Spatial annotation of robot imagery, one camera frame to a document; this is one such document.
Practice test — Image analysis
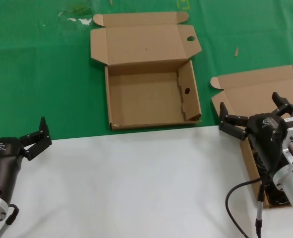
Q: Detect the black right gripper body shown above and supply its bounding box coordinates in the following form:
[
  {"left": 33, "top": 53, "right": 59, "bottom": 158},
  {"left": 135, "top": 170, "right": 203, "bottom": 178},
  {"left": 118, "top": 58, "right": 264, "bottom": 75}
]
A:
[{"left": 246, "top": 112, "right": 290, "bottom": 175}]

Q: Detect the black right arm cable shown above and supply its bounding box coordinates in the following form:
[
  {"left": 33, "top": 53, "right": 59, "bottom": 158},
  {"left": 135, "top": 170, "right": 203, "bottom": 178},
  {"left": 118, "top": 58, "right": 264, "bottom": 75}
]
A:
[{"left": 225, "top": 173, "right": 272, "bottom": 238}]

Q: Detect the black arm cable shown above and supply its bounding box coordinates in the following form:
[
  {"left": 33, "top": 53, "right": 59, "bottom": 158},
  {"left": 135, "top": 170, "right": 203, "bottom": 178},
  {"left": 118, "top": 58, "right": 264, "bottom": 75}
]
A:
[
  {"left": 0, "top": 203, "right": 20, "bottom": 238},
  {"left": 225, "top": 173, "right": 272, "bottom": 238}
]

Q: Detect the open cardboard box with hole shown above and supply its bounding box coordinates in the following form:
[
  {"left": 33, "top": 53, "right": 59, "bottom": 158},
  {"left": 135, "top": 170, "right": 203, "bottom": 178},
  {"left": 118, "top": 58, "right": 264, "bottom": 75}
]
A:
[{"left": 90, "top": 11, "right": 203, "bottom": 132}]

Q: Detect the green table cloth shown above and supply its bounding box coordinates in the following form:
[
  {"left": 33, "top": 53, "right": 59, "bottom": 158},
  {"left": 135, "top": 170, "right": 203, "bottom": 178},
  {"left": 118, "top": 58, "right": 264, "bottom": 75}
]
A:
[{"left": 0, "top": 0, "right": 293, "bottom": 141}]

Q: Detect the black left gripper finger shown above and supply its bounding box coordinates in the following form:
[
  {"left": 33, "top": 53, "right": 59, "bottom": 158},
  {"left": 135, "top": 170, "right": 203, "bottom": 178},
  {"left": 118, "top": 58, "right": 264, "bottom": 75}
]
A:
[
  {"left": 24, "top": 137, "right": 53, "bottom": 162},
  {"left": 19, "top": 116, "right": 51, "bottom": 147}
]

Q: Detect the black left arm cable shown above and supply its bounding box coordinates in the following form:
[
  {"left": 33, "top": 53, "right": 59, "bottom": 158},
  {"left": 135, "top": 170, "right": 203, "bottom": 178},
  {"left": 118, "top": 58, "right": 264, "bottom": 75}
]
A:
[{"left": 0, "top": 203, "right": 20, "bottom": 238}]

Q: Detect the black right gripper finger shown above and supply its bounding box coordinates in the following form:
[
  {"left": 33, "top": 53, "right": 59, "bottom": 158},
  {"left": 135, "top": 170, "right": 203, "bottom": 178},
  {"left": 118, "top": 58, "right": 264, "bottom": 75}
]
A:
[
  {"left": 271, "top": 91, "right": 293, "bottom": 118},
  {"left": 218, "top": 101, "right": 249, "bottom": 142}
]

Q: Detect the open cardboard box holding cables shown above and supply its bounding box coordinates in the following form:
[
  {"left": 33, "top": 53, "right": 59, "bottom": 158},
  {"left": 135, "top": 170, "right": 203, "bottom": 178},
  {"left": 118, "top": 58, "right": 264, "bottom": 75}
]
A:
[{"left": 210, "top": 64, "right": 293, "bottom": 209}]

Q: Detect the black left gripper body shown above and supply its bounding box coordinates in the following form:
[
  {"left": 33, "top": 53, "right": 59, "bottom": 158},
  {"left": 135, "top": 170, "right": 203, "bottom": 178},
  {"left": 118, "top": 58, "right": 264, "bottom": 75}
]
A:
[{"left": 0, "top": 135, "right": 26, "bottom": 200}]

